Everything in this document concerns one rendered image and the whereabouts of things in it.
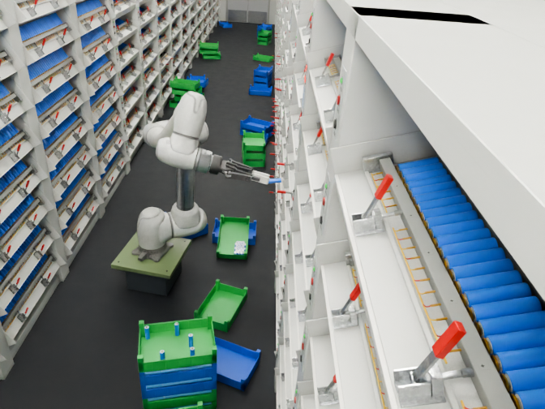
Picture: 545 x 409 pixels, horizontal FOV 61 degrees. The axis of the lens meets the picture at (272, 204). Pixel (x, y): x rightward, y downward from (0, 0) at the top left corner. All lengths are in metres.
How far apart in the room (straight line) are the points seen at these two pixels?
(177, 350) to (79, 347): 0.78
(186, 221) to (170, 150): 0.94
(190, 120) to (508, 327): 1.43
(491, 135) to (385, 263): 0.32
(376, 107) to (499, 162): 0.51
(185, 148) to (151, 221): 0.94
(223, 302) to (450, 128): 2.49
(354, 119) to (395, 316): 0.36
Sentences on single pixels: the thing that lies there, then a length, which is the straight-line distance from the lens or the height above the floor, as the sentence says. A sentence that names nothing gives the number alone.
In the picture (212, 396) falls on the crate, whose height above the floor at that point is 0.20.
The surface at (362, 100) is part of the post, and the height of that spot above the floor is 1.67.
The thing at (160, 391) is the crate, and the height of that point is 0.27.
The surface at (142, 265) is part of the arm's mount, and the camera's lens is 2.71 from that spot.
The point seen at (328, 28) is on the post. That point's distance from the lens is 1.45.
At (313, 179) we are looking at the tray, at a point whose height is 1.34.
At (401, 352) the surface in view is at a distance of 0.50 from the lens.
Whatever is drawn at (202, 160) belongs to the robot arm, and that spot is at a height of 1.13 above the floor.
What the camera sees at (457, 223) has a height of 1.59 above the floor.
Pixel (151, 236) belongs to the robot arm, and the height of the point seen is 0.38.
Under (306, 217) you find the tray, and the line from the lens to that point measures 1.43.
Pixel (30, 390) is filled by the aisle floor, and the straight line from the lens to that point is 2.54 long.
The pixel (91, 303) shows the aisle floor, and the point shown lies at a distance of 2.87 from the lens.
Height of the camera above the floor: 1.90
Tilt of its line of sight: 31 degrees down
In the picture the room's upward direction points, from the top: 4 degrees clockwise
